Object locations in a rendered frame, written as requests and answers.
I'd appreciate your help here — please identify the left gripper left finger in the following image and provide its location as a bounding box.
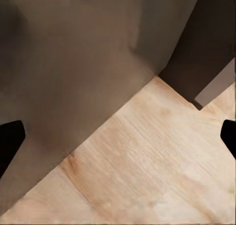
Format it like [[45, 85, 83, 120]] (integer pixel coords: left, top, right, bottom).
[[0, 120, 26, 179]]

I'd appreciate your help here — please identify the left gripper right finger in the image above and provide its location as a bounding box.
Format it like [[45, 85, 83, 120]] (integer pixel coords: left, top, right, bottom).
[[220, 119, 236, 159]]

